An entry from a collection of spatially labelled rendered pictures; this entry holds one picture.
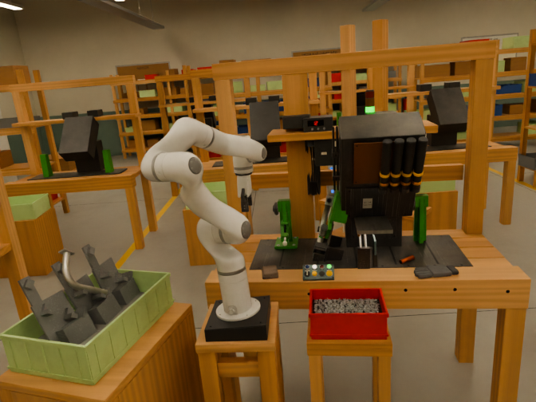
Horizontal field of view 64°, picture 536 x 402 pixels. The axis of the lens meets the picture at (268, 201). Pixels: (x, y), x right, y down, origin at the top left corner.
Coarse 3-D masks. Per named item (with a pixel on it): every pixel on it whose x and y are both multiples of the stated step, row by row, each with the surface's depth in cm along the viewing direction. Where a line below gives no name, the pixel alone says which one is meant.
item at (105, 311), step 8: (56, 264) 185; (56, 272) 183; (64, 280) 185; (80, 280) 193; (88, 280) 197; (64, 288) 185; (72, 288) 187; (72, 296) 186; (88, 296) 194; (112, 296) 200; (80, 304) 188; (88, 304) 192; (96, 304) 195; (104, 304) 193; (112, 304) 198; (88, 312) 190; (96, 312) 189; (104, 312) 192; (112, 312) 196; (96, 320) 190; (104, 320) 190
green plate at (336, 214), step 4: (336, 188) 222; (336, 192) 217; (336, 196) 213; (340, 196) 214; (336, 200) 214; (340, 200) 215; (336, 204) 214; (340, 204) 215; (332, 208) 220; (336, 208) 216; (340, 208) 216; (332, 212) 216; (336, 212) 217; (340, 212) 216; (344, 212) 216; (332, 216) 216; (336, 216) 217; (340, 216) 217; (344, 216) 217; (332, 220) 217; (336, 220) 218; (340, 220) 218; (344, 220) 217; (328, 224) 224
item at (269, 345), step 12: (276, 312) 188; (204, 324) 183; (276, 324) 180; (204, 336) 175; (276, 336) 175; (204, 348) 169; (216, 348) 169; (228, 348) 169; (240, 348) 168; (252, 348) 168; (264, 348) 168
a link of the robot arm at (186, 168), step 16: (160, 160) 141; (176, 160) 138; (192, 160) 139; (160, 176) 143; (176, 176) 140; (192, 176) 140; (192, 192) 147; (208, 192) 156; (192, 208) 155; (208, 208) 157; (224, 208) 163; (224, 224) 161; (240, 224) 165; (224, 240) 168; (240, 240) 166
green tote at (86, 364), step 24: (144, 288) 217; (168, 288) 210; (144, 312) 191; (0, 336) 167; (24, 336) 177; (96, 336) 161; (120, 336) 175; (24, 360) 167; (48, 360) 163; (72, 360) 159; (96, 360) 161
